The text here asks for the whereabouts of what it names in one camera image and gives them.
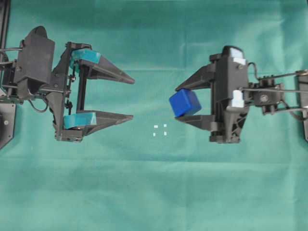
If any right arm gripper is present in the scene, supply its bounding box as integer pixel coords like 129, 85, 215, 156
175, 54, 248, 143

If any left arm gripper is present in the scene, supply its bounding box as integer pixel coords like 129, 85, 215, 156
44, 42, 135, 142

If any blue cube block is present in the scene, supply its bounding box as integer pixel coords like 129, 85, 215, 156
169, 89, 202, 117

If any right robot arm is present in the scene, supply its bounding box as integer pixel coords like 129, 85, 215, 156
169, 53, 307, 143

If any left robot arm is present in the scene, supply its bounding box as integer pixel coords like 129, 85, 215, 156
0, 38, 135, 142

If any green table cloth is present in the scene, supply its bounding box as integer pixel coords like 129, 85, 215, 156
0, 0, 308, 231

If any right wrist camera housing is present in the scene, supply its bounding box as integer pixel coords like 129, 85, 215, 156
215, 46, 248, 108

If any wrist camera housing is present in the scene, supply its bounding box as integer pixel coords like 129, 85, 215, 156
215, 46, 248, 108
13, 26, 55, 100

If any black camera cable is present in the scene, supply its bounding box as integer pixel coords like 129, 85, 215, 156
26, 96, 50, 113

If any left wrist camera housing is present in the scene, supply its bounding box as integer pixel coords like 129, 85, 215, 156
13, 26, 55, 100

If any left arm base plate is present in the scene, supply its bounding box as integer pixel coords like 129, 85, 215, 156
0, 103, 16, 149

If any black left frame rail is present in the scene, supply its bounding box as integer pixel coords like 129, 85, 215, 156
0, 0, 11, 49

